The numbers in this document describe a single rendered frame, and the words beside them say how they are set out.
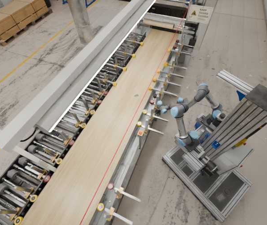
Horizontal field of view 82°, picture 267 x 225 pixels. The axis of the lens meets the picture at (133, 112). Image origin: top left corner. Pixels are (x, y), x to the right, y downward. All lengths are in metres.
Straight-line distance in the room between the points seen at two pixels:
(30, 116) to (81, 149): 1.65
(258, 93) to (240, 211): 2.28
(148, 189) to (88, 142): 1.39
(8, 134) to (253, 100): 1.67
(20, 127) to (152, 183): 2.59
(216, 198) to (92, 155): 2.09
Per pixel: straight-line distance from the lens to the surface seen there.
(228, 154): 2.21
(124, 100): 2.75
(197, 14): 4.20
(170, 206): 3.11
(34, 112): 0.87
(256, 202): 3.66
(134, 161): 2.45
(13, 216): 2.67
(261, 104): 1.63
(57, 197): 2.38
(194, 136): 2.09
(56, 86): 0.93
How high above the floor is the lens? 3.05
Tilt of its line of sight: 56 degrees down
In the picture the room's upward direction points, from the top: 3 degrees counter-clockwise
